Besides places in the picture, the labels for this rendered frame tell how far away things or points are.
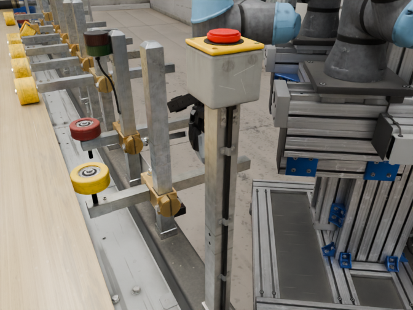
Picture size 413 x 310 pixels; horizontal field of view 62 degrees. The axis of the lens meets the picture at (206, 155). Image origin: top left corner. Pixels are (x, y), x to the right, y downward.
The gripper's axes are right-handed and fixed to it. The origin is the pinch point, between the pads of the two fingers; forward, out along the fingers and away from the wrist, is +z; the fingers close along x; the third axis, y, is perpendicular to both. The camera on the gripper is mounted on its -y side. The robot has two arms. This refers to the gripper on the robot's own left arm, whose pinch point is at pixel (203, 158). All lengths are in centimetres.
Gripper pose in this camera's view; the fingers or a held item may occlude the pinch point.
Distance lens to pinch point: 80.4
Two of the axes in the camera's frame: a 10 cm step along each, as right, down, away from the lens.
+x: 6.5, -3.9, 6.5
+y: 7.6, 3.3, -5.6
